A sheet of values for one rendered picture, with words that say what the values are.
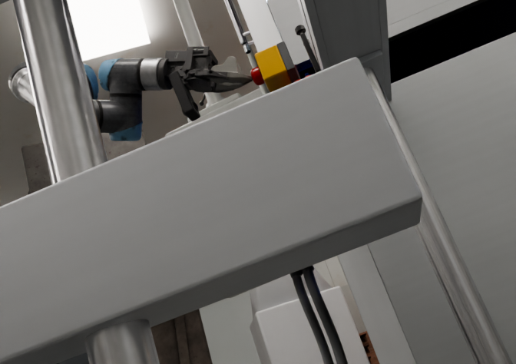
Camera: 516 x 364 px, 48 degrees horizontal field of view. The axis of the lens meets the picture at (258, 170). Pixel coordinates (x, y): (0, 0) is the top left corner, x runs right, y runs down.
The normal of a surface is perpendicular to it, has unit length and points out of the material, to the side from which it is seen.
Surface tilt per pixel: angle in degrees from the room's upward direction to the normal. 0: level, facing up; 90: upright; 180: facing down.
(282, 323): 90
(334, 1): 180
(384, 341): 90
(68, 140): 90
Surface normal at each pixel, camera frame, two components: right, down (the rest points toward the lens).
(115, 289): -0.23, -0.30
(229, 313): 0.01, -0.39
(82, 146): 0.40, -0.48
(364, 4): 0.32, 0.88
